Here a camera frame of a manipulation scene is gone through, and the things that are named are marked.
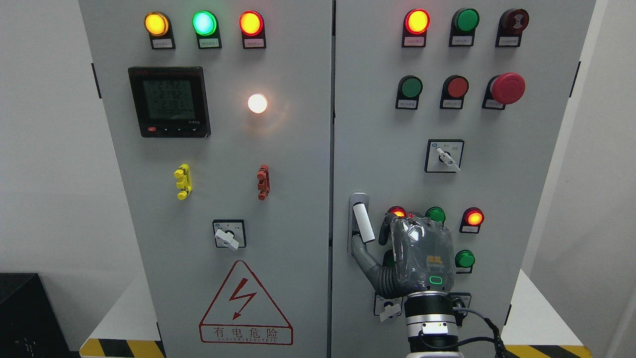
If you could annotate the bottom right black selector switch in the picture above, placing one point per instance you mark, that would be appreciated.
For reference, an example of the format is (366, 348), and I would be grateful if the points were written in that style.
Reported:
(460, 300)

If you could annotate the top red lit lamp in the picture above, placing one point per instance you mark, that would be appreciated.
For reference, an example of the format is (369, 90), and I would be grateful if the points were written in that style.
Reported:
(414, 28)

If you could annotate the red triangle warning sticker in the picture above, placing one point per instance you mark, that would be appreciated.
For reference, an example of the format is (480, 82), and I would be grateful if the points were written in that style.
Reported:
(243, 312)

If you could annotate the silver door handle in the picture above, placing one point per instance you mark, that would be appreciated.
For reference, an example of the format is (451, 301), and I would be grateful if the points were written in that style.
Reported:
(358, 219)

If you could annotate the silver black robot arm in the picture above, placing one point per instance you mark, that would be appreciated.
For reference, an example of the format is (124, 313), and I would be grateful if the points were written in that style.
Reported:
(432, 331)

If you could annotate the black cabinet at left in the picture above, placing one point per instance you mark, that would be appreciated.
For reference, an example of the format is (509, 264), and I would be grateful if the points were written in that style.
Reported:
(28, 326)

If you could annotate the yellow indicator lamp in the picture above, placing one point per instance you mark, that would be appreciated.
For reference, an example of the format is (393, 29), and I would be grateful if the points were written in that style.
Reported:
(160, 32)

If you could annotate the top green lamp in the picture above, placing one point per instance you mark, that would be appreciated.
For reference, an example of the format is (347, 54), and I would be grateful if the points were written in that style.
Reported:
(463, 27)

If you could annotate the middle right red lamp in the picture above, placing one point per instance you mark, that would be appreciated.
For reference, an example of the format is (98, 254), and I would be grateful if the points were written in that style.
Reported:
(472, 220)

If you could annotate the left door selector switch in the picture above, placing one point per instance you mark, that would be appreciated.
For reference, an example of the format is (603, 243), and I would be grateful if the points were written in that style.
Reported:
(229, 234)

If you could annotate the upper right selector switch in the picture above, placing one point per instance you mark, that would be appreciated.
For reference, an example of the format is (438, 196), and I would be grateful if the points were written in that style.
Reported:
(444, 156)

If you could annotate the left yellow black hazard tape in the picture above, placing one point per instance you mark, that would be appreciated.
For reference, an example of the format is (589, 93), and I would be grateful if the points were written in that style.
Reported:
(117, 348)

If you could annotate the red terminal connector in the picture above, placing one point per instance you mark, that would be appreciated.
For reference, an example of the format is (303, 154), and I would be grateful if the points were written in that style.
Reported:
(263, 182)

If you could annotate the grey left cabinet door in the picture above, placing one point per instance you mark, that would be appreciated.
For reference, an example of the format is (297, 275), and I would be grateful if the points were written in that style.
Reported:
(287, 233)

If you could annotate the grey cabinet door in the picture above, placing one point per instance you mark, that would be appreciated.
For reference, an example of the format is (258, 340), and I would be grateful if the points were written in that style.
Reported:
(381, 151)
(287, 233)

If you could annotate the right yellow black hazard tape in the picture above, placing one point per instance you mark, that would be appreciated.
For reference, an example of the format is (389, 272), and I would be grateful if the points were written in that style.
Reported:
(548, 351)

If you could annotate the yellow terminal connector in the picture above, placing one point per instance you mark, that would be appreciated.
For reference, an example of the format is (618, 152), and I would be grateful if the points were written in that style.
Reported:
(183, 181)

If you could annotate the upper green push button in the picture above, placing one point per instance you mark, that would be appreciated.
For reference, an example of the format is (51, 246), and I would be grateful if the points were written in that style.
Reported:
(408, 91)

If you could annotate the lower right green button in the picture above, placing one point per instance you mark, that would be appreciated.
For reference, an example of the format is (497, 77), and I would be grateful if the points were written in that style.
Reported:
(464, 262)

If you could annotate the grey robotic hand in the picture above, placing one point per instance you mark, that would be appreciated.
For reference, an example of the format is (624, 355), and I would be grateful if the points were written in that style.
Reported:
(423, 250)

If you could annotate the black digital power meter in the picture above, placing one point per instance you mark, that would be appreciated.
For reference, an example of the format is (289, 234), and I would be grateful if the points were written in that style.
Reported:
(170, 102)

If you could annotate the middle green lamp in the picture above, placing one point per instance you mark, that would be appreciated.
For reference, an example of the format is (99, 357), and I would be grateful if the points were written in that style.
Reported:
(437, 214)

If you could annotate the upper red push button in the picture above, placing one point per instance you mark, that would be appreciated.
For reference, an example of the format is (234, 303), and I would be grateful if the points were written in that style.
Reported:
(454, 90)

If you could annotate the red lit indicator lamp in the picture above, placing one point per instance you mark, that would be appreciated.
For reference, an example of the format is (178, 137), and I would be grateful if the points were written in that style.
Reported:
(252, 30)

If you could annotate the red emergency stop button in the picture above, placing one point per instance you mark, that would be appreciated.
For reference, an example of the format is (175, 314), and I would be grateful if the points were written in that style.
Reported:
(502, 90)

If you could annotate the white lit indicator lamp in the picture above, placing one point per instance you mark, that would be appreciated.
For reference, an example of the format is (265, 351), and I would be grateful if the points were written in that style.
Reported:
(257, 103)

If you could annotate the grey right cabinet door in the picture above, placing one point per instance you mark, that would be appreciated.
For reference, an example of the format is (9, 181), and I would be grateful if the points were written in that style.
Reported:
(381, 151)

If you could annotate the yellow black hazard tape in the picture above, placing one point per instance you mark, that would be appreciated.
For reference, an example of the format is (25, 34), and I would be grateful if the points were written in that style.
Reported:
(117, 348)
(548, 351)

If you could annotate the dark red buzzer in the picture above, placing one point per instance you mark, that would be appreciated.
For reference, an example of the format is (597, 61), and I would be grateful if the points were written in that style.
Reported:
(512, 23)

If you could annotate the middle left red lamp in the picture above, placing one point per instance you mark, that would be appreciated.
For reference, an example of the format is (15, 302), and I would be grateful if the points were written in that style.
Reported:
(398, 211)

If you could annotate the green lit indicator lamp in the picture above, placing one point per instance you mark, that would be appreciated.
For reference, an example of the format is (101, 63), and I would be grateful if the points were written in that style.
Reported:
(207, 30)

